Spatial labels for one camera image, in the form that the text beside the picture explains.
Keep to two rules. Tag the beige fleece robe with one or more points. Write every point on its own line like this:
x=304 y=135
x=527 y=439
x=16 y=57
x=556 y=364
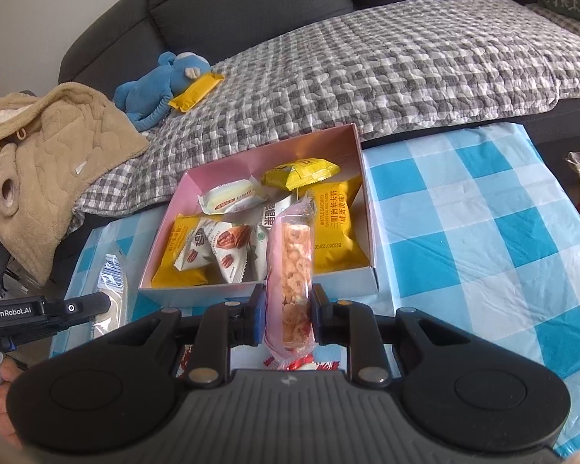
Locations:
x=43 y=154

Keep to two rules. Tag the grey checked quilt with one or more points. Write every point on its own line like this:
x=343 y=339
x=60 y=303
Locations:
x=391 y=72

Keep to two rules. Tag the pink cardboard box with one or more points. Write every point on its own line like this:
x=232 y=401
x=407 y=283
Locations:
x=212 y=176

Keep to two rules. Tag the white cream cake packet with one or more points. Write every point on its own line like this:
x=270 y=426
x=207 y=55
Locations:
x=227 y=198

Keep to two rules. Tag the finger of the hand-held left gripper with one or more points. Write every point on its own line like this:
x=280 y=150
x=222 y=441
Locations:
x=80 y=308

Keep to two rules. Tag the blue plush toy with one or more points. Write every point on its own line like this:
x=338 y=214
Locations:
x=145 y=89

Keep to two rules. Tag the blue white checked tablecloth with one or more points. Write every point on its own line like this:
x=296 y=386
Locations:
x=464 y=232

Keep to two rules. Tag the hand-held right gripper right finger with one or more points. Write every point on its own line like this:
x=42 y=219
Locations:
x=317 y=314

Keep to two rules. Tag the red white snack packet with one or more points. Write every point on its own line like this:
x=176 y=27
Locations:
x=290 y=363

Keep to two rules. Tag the white dark-print snack packet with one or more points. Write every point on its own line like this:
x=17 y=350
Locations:
x=273 y=215

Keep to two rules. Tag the dark grey sofa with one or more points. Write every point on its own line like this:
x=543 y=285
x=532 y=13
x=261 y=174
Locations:
x=251 y=5

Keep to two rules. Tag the large yellow waffle packet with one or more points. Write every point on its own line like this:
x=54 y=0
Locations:
x=338 y=227

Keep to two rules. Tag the pink crispy bar packet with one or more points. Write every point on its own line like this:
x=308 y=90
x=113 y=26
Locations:
x=290 y=270

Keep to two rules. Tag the long clear white-bar packet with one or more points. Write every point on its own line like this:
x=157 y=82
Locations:
x=111 y=280

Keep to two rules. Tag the small yellow dark-print packet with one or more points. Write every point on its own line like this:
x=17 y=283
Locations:
x=302 y=174

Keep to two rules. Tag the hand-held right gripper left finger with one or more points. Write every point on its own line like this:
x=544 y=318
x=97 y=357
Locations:
x=257 y=314

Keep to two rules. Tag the flat yellow snack packet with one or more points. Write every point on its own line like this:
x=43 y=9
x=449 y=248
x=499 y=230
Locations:
x=196 y=92

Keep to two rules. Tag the white nut packet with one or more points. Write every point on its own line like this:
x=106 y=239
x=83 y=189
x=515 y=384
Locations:
x=193 y=251
x=232 y=246

